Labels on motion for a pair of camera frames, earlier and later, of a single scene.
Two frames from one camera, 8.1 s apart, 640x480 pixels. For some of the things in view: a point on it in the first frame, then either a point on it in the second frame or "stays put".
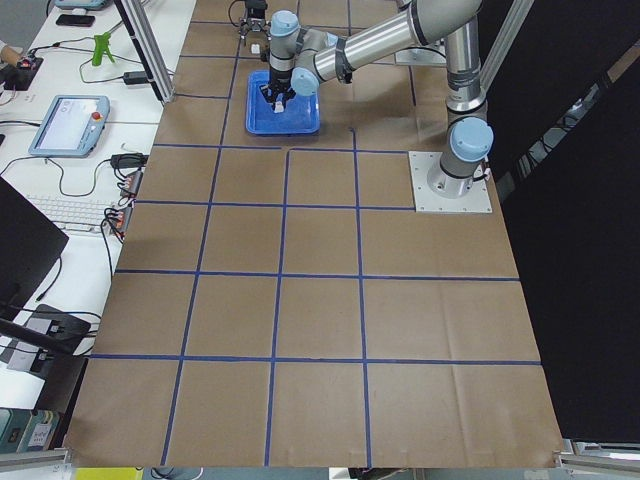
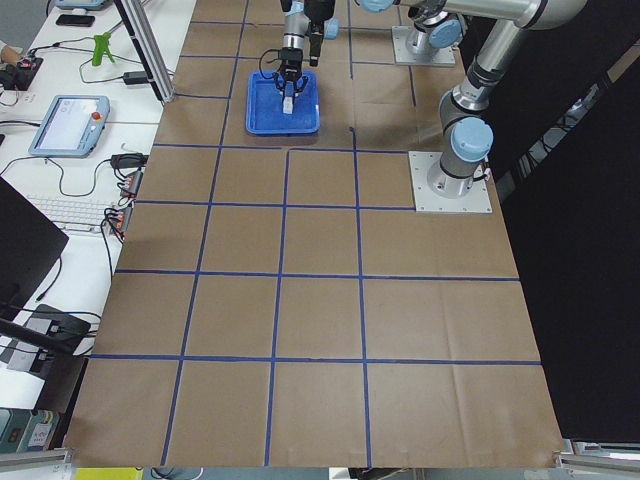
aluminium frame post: [149, 45] stays put
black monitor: [30, 241] stays put
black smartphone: [76, 20] stays put
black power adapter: [135, 77] stays put
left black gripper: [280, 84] to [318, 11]
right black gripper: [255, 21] to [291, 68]
